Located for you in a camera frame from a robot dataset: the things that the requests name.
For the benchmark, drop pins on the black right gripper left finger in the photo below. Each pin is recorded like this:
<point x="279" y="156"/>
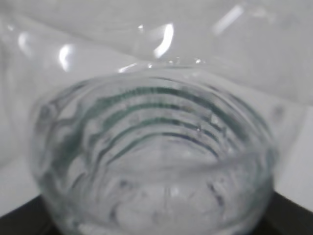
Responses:
<point x="29" y="219"/>

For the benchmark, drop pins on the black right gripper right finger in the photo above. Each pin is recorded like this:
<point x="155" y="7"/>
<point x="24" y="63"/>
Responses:
<point x="284" y="217"/>

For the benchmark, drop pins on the clear plastic water bottle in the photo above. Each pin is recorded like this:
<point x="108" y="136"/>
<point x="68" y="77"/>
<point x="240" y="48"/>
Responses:
<point x="156" y="117"/>

